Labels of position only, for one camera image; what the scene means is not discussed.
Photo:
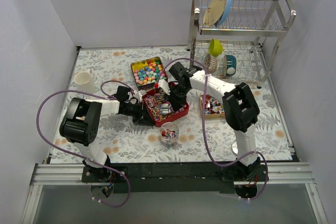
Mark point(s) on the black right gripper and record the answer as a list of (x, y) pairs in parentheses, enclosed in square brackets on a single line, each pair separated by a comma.
[(177, 100)]

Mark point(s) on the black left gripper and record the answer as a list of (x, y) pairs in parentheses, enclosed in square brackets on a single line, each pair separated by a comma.
[(143, 115)]

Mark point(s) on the metal scoop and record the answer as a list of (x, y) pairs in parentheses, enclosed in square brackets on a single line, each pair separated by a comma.
[(165, 108)]

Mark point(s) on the red tin of swirl lollipops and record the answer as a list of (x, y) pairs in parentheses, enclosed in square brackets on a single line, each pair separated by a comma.
[(152, 102)]

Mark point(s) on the clear glass jar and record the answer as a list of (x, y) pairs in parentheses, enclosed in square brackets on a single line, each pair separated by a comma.
[(169, 134)]

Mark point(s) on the green tin of star candies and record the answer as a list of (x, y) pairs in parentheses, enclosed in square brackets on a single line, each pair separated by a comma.
[(146, 72)]

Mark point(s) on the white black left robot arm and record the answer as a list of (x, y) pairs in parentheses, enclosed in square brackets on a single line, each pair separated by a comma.
[(81, 123)]

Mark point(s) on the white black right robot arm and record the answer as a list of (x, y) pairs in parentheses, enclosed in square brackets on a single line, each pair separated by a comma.
[(240, 108)]

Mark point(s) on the patterned brown bowl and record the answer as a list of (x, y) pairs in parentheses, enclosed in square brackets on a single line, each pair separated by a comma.
[(211, 64)]

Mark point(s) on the green bowl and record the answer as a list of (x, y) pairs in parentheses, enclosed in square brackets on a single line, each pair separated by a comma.
[(215, 48)]

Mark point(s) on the teal white bowl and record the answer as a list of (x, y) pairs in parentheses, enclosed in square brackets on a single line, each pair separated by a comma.
[(229, 65)]

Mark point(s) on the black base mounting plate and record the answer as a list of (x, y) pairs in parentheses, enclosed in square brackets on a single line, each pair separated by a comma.
[(173, 177)]

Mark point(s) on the white cup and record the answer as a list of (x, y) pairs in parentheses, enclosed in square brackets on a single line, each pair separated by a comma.
[(85, 81)]

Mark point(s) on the glass jar lid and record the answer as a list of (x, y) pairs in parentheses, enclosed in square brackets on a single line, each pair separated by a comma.
[(234, 148)]

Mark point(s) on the steel dish rack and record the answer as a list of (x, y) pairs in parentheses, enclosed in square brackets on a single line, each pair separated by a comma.
[(250, 20)]

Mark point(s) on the cream plate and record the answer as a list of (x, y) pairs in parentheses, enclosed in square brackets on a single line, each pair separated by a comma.
[(213, 12)]

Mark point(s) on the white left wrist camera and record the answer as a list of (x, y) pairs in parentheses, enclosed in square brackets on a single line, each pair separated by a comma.
[(141, 95)]

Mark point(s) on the aluminium frame rail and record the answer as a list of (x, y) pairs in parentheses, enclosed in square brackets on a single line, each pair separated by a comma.
[(57, 174)]

